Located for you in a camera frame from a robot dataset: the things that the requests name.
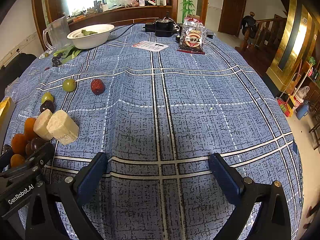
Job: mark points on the orange tangerine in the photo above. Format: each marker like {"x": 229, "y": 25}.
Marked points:
{"x": 17, "y": 160}
{"x": 18, "y": 143}
{"x": 29, "y": 129}

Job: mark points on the dark plum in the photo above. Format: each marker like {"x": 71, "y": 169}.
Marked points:
{"x": 47, "y": 105}
{"x": 36, "y": 144}

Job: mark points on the green grape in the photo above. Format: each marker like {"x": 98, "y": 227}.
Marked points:
{"x": 47, "y": 96}
{"x": 69, "y": 85}

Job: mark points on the black power adapter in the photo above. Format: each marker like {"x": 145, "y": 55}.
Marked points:
{"x": 165, "y": 27}

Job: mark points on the white red paper card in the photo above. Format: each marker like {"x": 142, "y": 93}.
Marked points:
{"x": 150, "y": 46}

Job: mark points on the blue plaid tablecloth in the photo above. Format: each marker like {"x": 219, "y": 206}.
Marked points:
{"x": 160, "y": 117}

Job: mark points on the dark grapes by vegetable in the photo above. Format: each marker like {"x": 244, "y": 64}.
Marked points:
{"x": 56, "y": 60}

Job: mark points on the white bowl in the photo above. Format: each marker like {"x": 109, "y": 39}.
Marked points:
{"x": 90, "y": 36}

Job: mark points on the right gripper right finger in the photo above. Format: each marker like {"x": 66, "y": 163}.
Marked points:
{"x": 273, "y": 218}

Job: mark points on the yellow rimmed white tray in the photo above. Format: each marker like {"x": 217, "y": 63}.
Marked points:
{"x": 5, "y": 107}

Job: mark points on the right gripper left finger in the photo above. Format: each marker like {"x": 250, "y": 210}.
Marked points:
{"x": 77, "y": 191}

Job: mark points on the red jujube date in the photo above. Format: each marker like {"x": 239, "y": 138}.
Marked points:
{"x": 97, "y": 86}

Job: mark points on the black sofa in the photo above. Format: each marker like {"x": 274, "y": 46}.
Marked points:
{"x": 14, "y": 69}

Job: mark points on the white sugarcane chunk front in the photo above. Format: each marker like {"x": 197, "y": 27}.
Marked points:
{"x": 62, "y": 127}

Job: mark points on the green leafy vegetable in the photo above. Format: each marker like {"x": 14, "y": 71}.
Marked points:
{"x": 68, "y": 53}

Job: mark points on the snack packet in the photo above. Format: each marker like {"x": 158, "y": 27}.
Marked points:
{"x": 192, "y": 36}

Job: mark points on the clear glass mug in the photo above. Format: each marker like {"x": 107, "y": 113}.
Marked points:
{"x": 55, "y": 35}

